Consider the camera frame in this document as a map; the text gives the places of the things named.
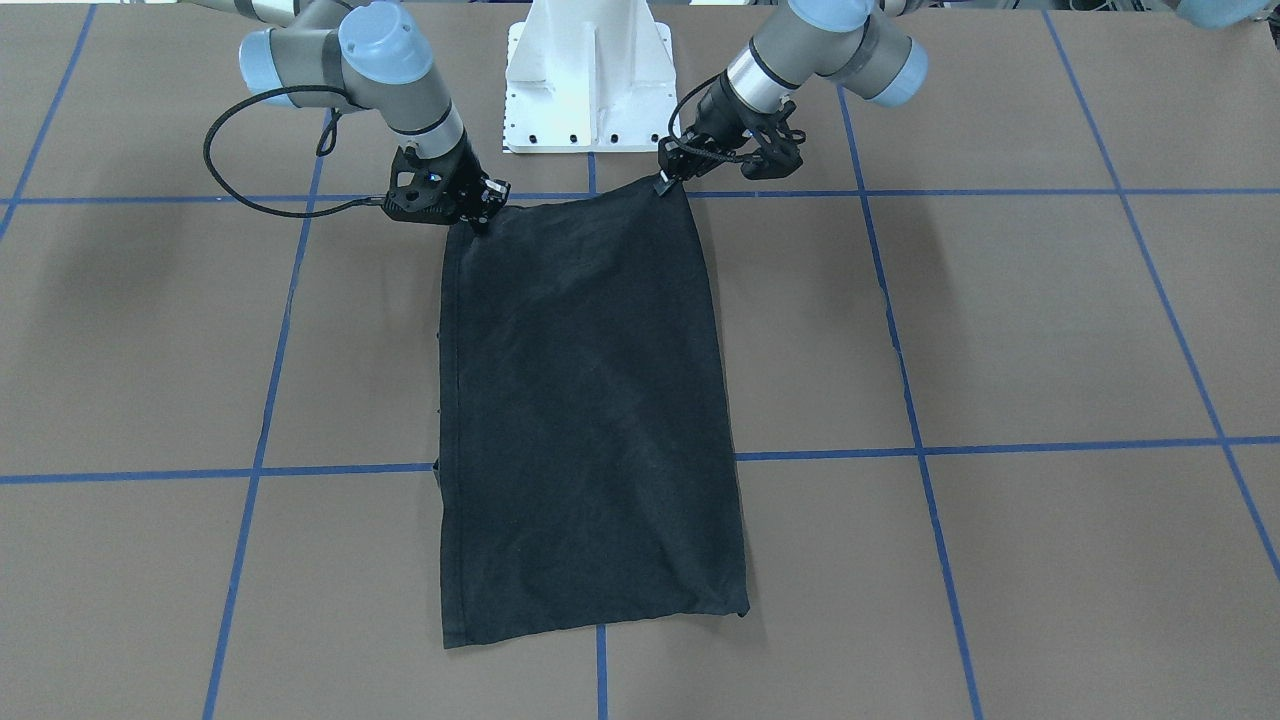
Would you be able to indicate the black t-shirt with logo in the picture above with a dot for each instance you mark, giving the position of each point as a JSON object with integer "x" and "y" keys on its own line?
{"x": 585, "y": 454}

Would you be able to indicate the white pedestal column base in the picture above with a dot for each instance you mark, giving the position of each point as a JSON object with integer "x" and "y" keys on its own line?
{"x": 588, "y": 76}

